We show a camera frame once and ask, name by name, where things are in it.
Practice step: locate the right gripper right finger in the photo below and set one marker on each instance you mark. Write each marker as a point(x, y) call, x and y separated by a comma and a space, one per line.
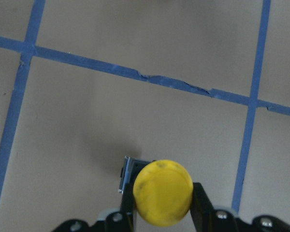
point(201, 209)

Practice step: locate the yellow push button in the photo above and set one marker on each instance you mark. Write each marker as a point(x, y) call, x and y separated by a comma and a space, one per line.
point(161, 189)

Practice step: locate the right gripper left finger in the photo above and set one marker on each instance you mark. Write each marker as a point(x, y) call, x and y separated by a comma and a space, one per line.
point(128, 209)

